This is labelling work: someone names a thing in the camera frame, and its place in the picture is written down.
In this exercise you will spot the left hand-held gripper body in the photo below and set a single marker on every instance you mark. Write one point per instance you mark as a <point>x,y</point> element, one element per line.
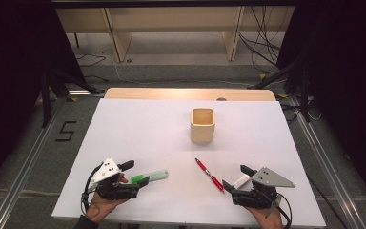
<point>108,170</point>

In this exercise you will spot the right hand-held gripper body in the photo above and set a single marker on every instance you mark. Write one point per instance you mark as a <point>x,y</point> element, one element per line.
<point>268,179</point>

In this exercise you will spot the green highlighter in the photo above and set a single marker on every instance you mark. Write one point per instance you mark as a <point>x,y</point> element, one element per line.
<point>151,176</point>

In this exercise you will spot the white glue stick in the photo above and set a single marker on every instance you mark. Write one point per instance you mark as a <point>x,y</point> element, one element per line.
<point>242,181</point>

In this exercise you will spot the red pen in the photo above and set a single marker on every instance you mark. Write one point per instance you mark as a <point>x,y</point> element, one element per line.
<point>209,175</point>

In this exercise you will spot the beige square pen holder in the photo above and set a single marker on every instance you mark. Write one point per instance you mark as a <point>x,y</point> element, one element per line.
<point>202,125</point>

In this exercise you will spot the person's left hand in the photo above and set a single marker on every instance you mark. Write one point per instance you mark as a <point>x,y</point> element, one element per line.
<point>103,206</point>

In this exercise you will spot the person's right hand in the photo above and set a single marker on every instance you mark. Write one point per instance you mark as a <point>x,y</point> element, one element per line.
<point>267,219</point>

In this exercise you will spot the white table board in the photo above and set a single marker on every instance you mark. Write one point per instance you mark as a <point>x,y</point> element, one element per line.
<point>146,133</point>

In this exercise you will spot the light wooden table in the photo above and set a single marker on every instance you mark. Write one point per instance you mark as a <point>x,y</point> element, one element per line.
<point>171,93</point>

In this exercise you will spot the black tripod stand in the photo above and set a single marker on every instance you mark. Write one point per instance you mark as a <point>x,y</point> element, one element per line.
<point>304,95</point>
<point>46,101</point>

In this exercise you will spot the light wooden background desk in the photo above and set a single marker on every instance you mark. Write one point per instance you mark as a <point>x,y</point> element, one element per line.
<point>171,19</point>

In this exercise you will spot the aluminium floor rail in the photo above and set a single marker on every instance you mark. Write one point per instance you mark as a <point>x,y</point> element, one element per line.
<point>327,165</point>
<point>22,171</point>

